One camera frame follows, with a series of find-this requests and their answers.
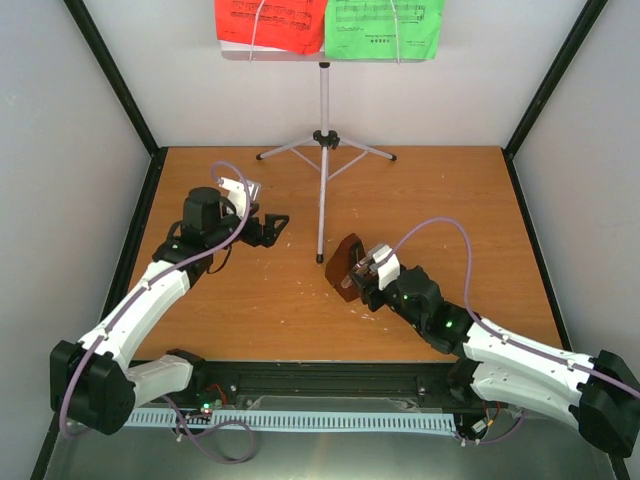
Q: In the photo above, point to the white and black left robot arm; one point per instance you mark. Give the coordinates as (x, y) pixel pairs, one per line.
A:
(92, 381)

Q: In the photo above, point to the green sheet music page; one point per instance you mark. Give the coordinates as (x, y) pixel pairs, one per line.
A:
(383, 30)

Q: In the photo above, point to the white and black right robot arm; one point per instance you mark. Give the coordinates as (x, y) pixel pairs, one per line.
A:
(596, 395)

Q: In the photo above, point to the clear plastic metronome cover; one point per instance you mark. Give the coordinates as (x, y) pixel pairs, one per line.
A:
(361, 275)

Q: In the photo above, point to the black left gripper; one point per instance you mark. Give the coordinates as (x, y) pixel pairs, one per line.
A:
(269, 236)

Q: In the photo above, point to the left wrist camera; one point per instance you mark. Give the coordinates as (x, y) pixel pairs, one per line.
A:
(240, 199)

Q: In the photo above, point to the light blue slotted cable duct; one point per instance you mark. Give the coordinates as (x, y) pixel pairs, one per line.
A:
(324, 422)

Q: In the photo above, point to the white tripod music stand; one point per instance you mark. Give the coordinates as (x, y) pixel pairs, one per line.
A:
(326, 138)

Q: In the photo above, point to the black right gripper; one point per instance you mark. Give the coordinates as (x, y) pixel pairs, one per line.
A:
(368, 293)

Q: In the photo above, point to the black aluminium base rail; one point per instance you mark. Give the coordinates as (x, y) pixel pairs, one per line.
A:
(425, 384)

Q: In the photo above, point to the red sheet music page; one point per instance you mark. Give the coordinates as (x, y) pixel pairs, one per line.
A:
(293, 26)

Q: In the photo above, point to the brown wooden metronome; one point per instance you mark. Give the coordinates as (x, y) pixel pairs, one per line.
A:
(348, 254)

